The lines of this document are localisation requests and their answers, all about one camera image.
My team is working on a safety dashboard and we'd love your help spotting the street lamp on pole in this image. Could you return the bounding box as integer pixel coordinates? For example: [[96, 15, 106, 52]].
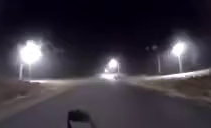
[[18, 39, 44, 81], [106, 57, 121, 74], [170, 41, 187, 74]]

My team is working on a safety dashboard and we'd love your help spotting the grey asphalt road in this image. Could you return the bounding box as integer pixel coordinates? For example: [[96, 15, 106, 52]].
[[0, 77, 211, 128]]

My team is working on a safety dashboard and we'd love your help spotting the robot's own part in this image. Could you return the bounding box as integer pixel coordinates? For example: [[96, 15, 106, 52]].
[[66, 109, 91, 128]]

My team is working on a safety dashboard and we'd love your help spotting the dry grass verge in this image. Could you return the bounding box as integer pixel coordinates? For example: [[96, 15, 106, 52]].
[[0, 78, 44, 108], [139, 73, 211, 101]]

